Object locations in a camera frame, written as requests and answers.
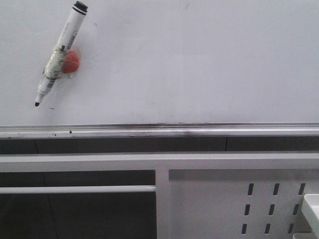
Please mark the red round magnet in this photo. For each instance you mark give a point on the red round magnet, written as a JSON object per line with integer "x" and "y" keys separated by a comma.
{"x": 71, "y": 63}

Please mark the white whiteboard marker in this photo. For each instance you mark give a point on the white whiteboard marker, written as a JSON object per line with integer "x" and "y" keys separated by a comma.
{"x": 53, "y": 69}

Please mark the white metal pegboard rack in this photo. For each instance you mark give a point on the white metal pegboard rack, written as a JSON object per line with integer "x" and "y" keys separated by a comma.
{"x": 156, "y": 196}

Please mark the white plastic bin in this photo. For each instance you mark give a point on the white plastic bin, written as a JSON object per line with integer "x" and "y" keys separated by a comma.
{"x": 311, "y": 211}

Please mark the white whiteboard with aluminium frame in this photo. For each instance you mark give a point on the white whiteboard with aluminium frame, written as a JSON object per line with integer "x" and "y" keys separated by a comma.
{"x": 163, "y": 68}

